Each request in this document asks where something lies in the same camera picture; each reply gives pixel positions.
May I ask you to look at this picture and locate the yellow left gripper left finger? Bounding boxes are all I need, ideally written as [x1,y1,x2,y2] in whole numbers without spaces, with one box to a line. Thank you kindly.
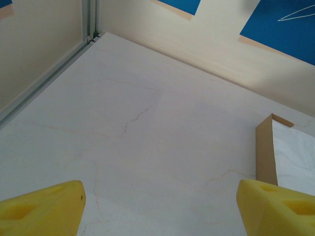
[0,180,86,236]

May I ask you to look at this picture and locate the aluminium frame post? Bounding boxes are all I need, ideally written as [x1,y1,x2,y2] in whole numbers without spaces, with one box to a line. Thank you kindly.
[81,0,100,44]

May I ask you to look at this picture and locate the white paper napkin stack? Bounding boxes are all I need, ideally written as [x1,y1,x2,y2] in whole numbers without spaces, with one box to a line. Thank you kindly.
[272,120,315,197]

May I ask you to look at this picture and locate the aluminium table side rail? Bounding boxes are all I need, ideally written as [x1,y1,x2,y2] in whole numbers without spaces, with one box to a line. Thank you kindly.
[0,34,101,130]

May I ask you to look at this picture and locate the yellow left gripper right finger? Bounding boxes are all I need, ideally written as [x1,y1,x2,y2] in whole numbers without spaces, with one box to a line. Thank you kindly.
[236,178,315,236]

